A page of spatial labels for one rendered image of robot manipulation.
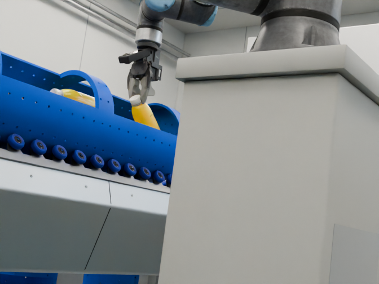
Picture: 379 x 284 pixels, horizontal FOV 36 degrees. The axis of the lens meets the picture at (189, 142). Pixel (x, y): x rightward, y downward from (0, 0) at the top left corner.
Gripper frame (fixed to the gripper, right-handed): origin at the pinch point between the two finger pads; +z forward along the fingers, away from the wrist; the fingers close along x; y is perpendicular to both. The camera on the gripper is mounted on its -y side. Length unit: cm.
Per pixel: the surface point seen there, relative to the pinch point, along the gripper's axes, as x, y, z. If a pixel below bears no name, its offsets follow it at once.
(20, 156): -5, -47, 28
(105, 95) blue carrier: -7.0, -21.7, 4.7
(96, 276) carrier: 54, 48, 64
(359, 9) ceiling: 89, 438, -222
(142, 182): -4.8, 2.6, 27.3
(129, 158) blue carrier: -4.5, -4.9, 20.6
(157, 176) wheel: -4.9, 9.8, 24.2
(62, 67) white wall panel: 330, 247, -117
